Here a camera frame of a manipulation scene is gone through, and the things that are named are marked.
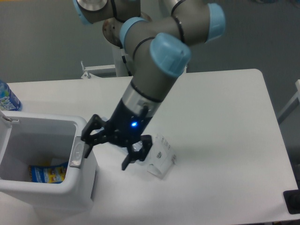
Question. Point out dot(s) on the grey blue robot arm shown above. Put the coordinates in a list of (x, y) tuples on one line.
[(160, 52)]

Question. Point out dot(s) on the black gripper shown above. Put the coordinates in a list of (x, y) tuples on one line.
[(123, 129)]

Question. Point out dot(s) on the black table corner device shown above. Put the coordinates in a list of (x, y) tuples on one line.
[(292, 200)]

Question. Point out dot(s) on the blue yellow snack wrapper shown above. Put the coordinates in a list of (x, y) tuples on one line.
[(53, 174)]

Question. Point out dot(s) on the clear blue plastic bottle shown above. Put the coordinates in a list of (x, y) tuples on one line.
[(136, 147)]

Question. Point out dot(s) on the white push-lid trash can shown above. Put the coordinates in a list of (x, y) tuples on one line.
[(35, 139)]

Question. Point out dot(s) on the blue labelled water bottle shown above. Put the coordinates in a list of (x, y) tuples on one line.
[(8, 100)]

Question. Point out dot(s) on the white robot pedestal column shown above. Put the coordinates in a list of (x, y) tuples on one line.
[(111, 31)]

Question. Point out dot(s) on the white frame at right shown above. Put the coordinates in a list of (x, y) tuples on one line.
[(290, 105)]

